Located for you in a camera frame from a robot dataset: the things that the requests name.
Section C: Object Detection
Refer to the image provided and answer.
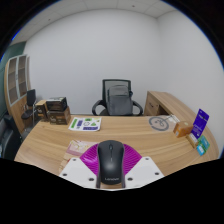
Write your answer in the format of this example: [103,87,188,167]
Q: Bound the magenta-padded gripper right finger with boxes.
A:
[123,142,165,188]

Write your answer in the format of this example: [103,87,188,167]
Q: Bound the black mesh office chair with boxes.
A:
[91,78,144,117]

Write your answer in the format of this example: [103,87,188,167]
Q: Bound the black computer mouse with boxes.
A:
[96,139,126,189]

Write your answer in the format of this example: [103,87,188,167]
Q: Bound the wooden glass-door shelf cabinet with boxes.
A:
[4,54,33,133]

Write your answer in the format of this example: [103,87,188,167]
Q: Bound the large brown cardboard box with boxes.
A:
[46,106,72,126]

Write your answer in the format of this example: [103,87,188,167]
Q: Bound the small yellow box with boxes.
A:
[186,133,200,149]

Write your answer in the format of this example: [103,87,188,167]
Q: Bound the wooden side desk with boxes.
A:
[143,90,189,118]

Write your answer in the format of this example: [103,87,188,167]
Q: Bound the black cardboard box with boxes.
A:
[45,96,68,112]

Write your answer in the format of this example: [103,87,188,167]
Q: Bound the round grey disc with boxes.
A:
[148,115,170,132]

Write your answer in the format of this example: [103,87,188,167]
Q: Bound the white sheet with green purple print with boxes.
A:
[68,116,103,132]

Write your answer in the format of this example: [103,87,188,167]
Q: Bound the pink cartoon print mouse pad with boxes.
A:
[59,139,99,173]

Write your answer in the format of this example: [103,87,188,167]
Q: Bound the blue pack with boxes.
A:
[195,143,206,157]

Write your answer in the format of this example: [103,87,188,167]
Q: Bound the small brown cardboard box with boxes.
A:
[34,99,49,123]

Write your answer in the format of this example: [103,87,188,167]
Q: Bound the purple standing sign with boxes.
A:
[190,108,210,140]

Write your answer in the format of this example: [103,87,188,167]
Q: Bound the grey backpack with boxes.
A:
[106,84,134,117]

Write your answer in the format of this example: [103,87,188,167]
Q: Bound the green pack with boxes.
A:
[197,134,211,153]

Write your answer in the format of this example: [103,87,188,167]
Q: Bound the small black visitor chair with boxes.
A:
[21,88,38,128]

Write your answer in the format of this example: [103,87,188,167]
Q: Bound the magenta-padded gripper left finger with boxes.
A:
[59,143,100,189]

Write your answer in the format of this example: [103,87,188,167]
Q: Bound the orange-brown box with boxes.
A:
[172,120,194,139]

